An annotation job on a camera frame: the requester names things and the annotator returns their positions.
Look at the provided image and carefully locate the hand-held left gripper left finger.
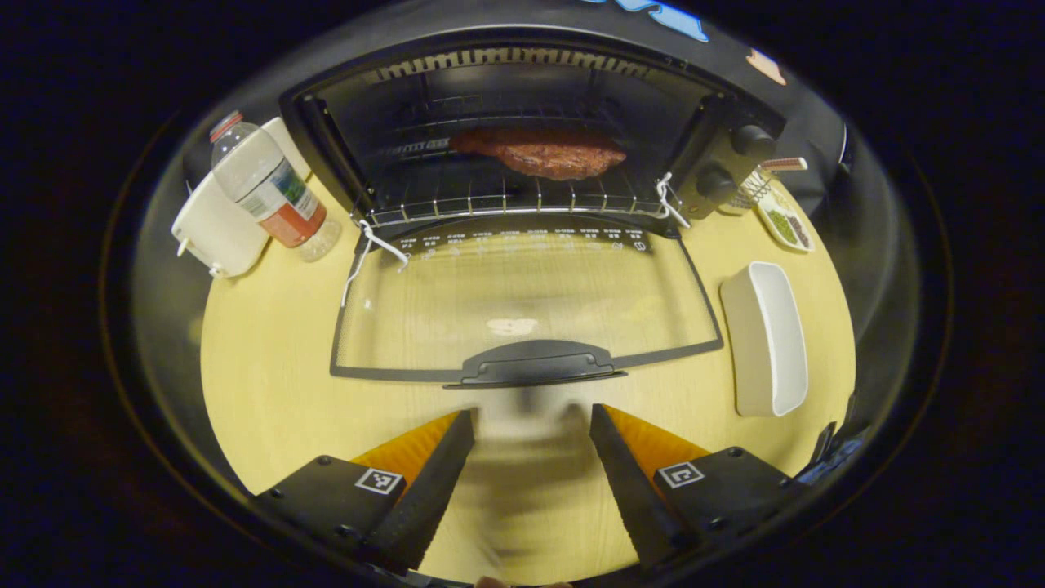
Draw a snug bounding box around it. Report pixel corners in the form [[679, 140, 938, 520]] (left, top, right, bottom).
[[253, 408, 476, 572]]

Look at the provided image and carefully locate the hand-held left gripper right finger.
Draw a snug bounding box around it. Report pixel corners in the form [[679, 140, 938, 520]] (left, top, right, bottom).
[[589, 403, 809, 572]]

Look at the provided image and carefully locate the black backdrop cloth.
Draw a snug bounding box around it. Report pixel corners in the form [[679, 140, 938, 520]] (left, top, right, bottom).
[[351, 0, 899, 270]]

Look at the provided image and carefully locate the white toaster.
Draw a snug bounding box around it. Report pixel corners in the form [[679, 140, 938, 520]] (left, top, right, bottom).
[[170, 117, 313, 280]]

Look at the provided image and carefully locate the small wire basket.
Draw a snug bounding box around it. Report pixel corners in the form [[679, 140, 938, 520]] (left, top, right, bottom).
[[718, 155, 809, 217]]

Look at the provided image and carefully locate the white rectangular dish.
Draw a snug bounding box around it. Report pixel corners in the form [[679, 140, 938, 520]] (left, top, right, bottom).
[[720, 261, 809, 419]]

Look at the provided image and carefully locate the clear plastic bottle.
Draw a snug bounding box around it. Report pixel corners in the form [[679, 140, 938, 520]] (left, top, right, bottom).
[[209, 110, 342, 264]]

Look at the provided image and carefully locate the red meat slab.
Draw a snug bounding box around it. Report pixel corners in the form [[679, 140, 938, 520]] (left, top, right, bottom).
[[449, 127, 628, 182]]

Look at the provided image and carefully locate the white divided bean plate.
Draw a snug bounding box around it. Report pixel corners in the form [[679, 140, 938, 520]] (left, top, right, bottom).
[[755, 186, 816, 254]]

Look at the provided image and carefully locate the black electric oven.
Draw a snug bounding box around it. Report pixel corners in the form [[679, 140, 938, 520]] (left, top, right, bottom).
[[279, 24, 789, 390]]

